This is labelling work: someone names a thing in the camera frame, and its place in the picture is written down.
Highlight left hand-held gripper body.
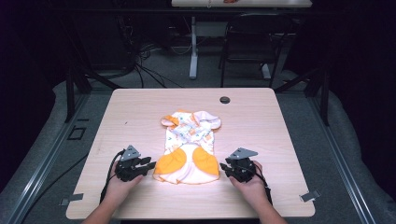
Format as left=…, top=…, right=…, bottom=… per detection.
left=114, top=145, right=149, bottom=183

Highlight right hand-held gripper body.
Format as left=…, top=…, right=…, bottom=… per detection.
left=225, top=147, right=260, bottom=184

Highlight orange and white baby romper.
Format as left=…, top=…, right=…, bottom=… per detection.
left=151, top=109, right=222, bottom=186

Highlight person's left hand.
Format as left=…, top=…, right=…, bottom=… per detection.
left=104, top=161, right=145, bottom=207

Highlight person's right hand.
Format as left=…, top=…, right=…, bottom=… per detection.
left=229, top=160, right=269, bottom=211

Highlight grey tape strip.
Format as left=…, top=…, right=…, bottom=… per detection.
left=299, top=189, right=321, bottom=203
left=59, top=192, right=85, bottom=207

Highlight white background table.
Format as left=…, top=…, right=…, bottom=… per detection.
left=171, top=0, right=313, bottom=80

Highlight black folding chair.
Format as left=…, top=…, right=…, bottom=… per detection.
left=218, top=12, right=295, bottom=89

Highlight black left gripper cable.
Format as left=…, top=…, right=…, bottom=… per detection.
left=99, top=149, right=126, bottom=204

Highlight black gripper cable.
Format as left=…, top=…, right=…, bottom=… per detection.
left=254, top=167, right=275, bottom=207
left=99, top=149, right=126, bottom=204

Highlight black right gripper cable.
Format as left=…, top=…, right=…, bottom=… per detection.
left=254, top=167, right=275, bottom=207

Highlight aluminium floor rail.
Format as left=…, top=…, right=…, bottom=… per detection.
left=306, top=92, right=379, bottom=224
left=7, top=92, right=92, bottom=224

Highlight black floor cables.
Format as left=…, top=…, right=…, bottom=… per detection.
left=124, top=18, right=194, bottom=90

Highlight black metal frame stand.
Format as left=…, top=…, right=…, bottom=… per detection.
left=274, top=63, right=331, bottom=127
left=60, top=12, right=123, bottom=123

